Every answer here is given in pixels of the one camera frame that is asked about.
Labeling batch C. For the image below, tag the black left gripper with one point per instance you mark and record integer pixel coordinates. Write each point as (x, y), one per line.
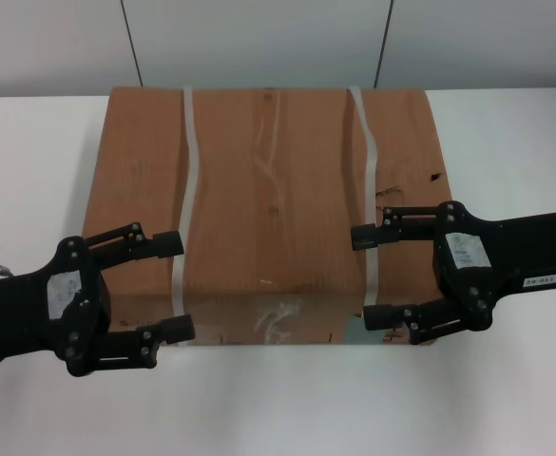
(30, 304)

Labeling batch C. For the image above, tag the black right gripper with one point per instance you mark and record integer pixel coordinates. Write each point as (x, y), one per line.
(510, 256)

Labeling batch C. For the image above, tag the brown cardboard box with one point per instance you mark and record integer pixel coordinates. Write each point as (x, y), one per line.
(277, 190)

